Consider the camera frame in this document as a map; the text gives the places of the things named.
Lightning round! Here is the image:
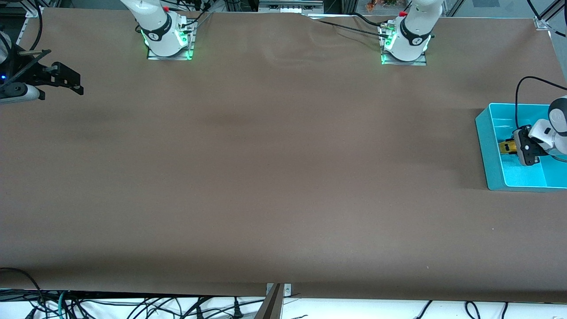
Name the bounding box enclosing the black looped floor cable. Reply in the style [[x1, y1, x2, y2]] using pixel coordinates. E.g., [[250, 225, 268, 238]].
[[0, 267, 46, 319]]

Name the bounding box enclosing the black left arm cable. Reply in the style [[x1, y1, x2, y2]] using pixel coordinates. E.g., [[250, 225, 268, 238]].
[[515, 76, 567, 130]]

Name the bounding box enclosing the small metal table bracket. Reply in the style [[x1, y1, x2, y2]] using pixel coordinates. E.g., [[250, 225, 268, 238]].
[[266, 283, 292, 297]]

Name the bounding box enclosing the aluminium frame rack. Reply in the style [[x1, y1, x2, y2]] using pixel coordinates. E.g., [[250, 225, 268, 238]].
[[258, 0, 325, 14]]

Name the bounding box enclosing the black cable across table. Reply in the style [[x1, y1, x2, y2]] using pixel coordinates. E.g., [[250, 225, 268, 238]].
[[306, 12, 391, 39]]

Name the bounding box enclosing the dark slanted bar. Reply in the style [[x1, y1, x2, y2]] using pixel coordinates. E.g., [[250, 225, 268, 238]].
[[254, 284, 284, 319]]

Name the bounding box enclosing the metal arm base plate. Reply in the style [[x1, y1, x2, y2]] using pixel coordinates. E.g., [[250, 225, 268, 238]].
[[147, 20, 196, 61], [379, 22, 428, 66]]

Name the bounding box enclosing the teal plastic bin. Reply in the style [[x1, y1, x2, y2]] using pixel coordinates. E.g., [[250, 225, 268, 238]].
[[475, 103, 567, 192]]

